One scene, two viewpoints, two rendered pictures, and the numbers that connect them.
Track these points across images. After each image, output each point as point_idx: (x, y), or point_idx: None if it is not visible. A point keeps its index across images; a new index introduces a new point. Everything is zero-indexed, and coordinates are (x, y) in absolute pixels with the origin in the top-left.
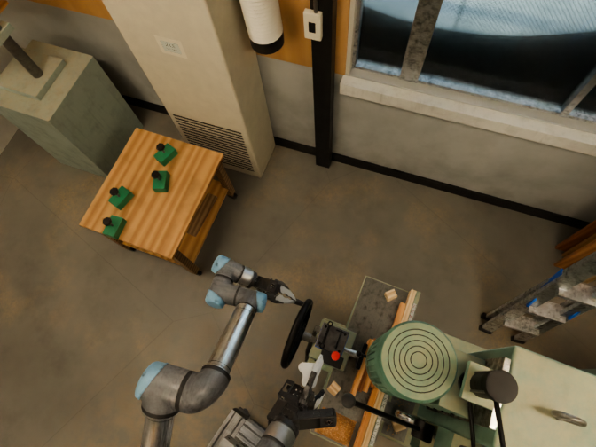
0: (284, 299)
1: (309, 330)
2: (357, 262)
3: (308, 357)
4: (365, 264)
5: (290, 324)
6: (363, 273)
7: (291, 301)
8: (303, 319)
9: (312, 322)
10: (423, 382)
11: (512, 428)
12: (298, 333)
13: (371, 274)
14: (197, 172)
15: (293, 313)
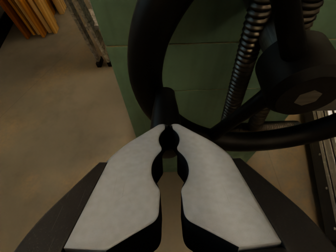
0: (204, 164)
1: (175, 216)
2: (66, 188)
3: (265, 123)
4: (67, 177)
5: (178, 248)
6: (79, 176)
7: (188, 129)
8: (204, 135)
9: (163, 215)
10: None
11: None
12: (315, 40)
13: (79, 167)
14: None
15: (162, 251)
